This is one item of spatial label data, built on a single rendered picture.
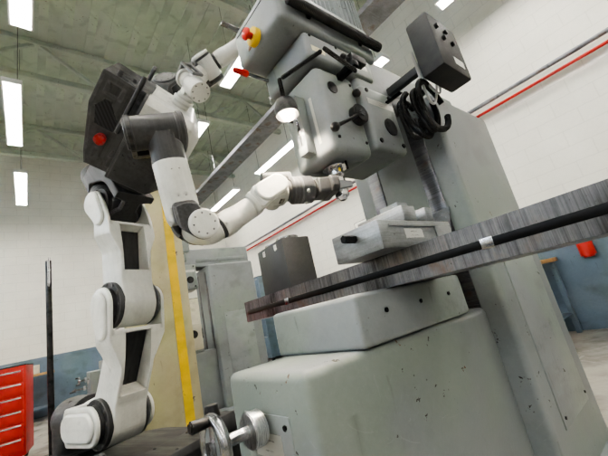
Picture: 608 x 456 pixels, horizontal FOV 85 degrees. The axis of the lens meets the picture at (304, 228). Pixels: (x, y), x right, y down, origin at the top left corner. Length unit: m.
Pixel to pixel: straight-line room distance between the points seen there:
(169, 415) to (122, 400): 1.32
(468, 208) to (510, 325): 0.40
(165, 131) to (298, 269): 0.63
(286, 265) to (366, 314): 0.50
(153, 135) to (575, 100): 4.92
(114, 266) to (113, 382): 0.34
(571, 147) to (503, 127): 0.84
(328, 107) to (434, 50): 0.39
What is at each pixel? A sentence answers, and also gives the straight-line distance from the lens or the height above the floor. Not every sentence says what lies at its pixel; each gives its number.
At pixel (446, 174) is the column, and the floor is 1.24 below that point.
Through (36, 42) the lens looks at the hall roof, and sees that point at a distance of 7.79.
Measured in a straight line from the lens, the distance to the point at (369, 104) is 1.27.
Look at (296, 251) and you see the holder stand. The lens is 1.24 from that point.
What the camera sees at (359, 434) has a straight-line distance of 0.76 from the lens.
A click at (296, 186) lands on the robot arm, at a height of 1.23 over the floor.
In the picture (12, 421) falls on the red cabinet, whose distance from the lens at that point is 5.17.
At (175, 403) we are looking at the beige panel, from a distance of 2.54.
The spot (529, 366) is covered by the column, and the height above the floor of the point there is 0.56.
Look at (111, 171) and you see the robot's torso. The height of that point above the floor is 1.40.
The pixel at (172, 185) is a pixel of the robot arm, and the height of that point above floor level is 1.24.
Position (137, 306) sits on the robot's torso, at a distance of 1.18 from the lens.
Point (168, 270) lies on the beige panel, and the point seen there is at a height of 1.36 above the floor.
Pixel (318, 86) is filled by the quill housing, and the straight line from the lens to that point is 1.16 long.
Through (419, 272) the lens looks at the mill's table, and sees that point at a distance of 0.81.
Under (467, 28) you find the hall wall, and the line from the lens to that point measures 6.21.
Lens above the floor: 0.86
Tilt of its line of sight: 14 degrees up
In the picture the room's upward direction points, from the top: 13 degrees counter-clockwise
